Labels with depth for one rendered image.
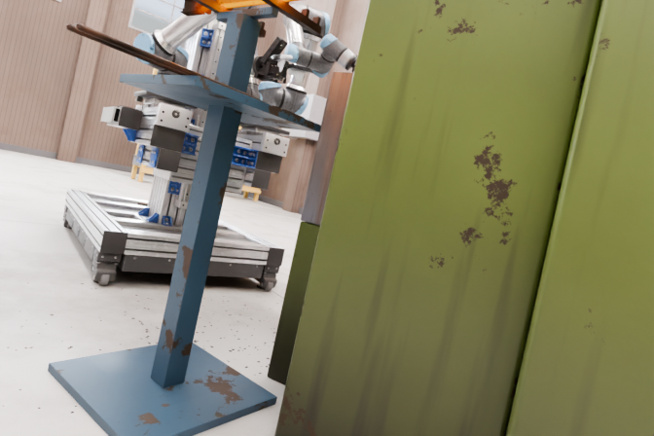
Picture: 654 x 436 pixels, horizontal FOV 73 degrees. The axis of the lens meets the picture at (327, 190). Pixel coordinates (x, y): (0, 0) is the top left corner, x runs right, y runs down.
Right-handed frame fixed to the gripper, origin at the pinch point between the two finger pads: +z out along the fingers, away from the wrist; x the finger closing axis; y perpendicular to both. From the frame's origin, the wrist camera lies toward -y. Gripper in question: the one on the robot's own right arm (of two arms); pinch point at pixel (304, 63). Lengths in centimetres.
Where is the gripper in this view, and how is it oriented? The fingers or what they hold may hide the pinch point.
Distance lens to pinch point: 165.6
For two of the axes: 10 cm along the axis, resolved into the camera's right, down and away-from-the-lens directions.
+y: -2.1, 9.8, 0.1
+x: -4.5, -0.9, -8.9
